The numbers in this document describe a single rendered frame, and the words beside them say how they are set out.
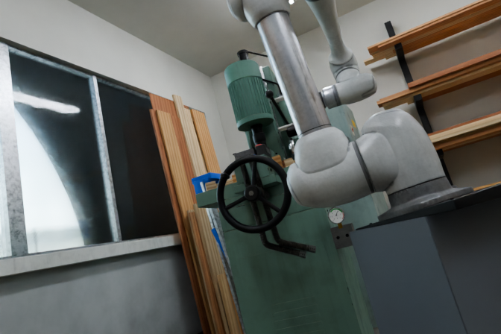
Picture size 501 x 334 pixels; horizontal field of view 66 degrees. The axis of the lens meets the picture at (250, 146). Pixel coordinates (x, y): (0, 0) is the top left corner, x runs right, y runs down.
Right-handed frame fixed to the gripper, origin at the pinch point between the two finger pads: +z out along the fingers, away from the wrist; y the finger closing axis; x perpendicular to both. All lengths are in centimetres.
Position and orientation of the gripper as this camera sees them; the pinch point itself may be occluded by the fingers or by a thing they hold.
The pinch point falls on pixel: (277, 115)
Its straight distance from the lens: 163.9
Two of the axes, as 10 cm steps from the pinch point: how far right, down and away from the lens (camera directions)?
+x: -3.4, -3.2, -8.9
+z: -9.2, 2.9, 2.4
